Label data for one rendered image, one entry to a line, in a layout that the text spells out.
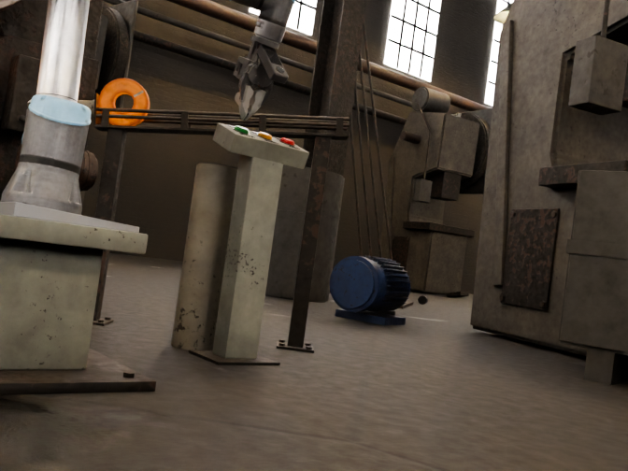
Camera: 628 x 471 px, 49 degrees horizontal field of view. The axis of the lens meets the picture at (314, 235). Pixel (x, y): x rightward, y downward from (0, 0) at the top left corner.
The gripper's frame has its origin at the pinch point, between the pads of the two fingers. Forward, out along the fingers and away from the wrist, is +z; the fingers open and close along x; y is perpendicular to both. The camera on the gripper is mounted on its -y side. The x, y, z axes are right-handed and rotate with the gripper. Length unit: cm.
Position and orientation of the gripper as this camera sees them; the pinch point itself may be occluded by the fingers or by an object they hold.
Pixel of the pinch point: (246, 116)
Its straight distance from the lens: 181.8
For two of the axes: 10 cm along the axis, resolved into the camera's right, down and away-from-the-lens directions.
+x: -7.8, -1.2, -6.1
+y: -5.3, -3.9, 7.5
